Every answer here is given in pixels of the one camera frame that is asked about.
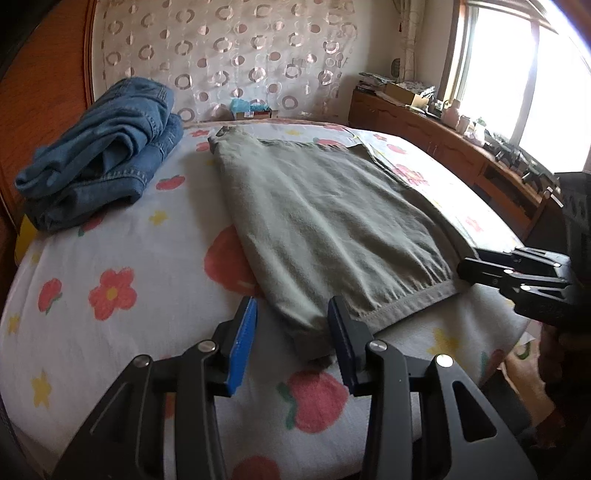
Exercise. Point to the long wooden cabinet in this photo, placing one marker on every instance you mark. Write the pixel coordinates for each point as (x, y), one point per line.
(415, 134)

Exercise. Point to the pale purple bag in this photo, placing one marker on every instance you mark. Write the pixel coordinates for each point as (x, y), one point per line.
(474, 137)

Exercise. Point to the window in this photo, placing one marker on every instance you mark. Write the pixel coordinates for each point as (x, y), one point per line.
(508, 83)

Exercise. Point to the pink floral blanket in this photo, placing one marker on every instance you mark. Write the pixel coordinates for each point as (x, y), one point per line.
(300, 122)

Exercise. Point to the folded blue jeans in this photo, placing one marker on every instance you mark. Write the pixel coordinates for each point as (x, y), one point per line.
(101, 152)

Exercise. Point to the white fruit-print bed sheet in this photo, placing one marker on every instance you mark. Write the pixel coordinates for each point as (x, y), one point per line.
(138, 240)

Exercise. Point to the grey-green pants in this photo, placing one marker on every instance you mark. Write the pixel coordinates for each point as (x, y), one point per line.
(323, 221)

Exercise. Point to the yellow garment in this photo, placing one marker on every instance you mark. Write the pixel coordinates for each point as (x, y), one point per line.
(23, 240)

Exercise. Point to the patterned window curtain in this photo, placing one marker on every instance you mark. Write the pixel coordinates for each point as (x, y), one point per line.
(411, 37)

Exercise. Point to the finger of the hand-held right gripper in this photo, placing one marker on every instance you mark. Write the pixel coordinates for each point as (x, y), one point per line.
(545, 261)
(485, 272)

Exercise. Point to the wooden wardrobe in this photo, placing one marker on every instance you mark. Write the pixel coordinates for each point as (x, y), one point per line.
(46, 92)

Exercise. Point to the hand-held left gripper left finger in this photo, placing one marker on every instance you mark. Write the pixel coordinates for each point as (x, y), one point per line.
(242, 346)

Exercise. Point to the blue plastic bag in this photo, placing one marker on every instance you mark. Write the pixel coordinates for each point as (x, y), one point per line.
(244, 105)

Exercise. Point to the small cardboard box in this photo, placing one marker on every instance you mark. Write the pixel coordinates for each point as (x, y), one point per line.
(263, 114)

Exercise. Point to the sheer circle-pattern curtain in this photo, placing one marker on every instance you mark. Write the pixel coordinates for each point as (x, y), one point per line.
(207, 55)

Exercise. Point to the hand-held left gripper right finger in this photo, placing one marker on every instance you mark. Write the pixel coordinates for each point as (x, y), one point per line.
(346, 346)

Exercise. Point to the pile of patterned cloth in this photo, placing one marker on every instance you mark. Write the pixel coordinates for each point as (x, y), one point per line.
(374, 79)

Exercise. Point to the open cardboard box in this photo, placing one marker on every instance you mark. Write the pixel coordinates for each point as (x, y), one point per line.
(406, 94)

